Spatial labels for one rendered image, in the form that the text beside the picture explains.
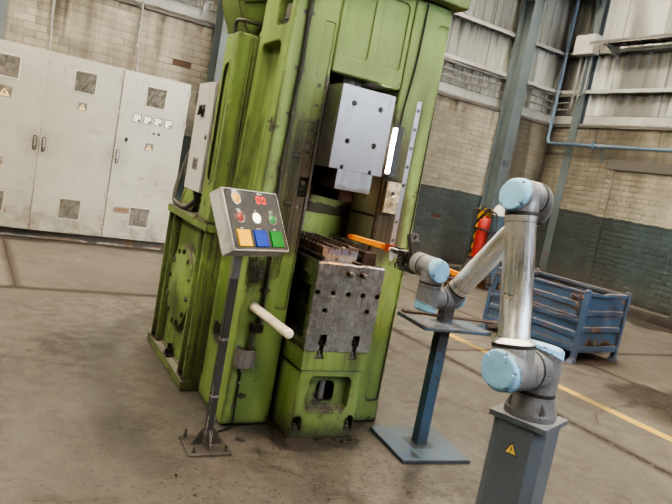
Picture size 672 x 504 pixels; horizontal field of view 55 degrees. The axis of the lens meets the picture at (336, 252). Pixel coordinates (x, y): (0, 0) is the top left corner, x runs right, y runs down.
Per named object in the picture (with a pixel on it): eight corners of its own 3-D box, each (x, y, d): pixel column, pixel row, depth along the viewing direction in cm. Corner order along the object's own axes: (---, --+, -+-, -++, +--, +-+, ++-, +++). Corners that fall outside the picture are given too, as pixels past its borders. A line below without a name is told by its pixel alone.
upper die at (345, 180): (369, 194, 319) (372, 175, 318) (333, 188, 310) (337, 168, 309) (331, 186, 356) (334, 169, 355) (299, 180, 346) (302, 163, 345)
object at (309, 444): (377, 454, 322) (377, 452, 321) (270, 460, 294) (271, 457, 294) (341, 421, 356) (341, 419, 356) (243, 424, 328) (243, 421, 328)
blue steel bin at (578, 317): (617, 362, 650) (634, 293, 642) (572, 364, 603) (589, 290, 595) (523, 327, 746) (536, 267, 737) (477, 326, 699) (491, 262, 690)
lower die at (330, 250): (355, 263, 323) (358, 247, 322) (320, 259, 314) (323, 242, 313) (320, 248, 360) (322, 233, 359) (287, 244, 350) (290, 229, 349)
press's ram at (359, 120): (395, 179, 324) (410, 100, 320) (328, 167, 306) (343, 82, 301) (355, 173, 361) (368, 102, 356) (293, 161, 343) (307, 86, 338)
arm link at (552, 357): (564, 394, 235) (575, 348, 233) (538, 398, 224) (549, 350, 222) (529, 379, 247) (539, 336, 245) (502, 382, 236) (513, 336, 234)
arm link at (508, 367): (542, 394, 223) (555, 180, 225) (513, 398, 212) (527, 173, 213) (505, 386, 235) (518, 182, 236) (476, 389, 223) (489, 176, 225)
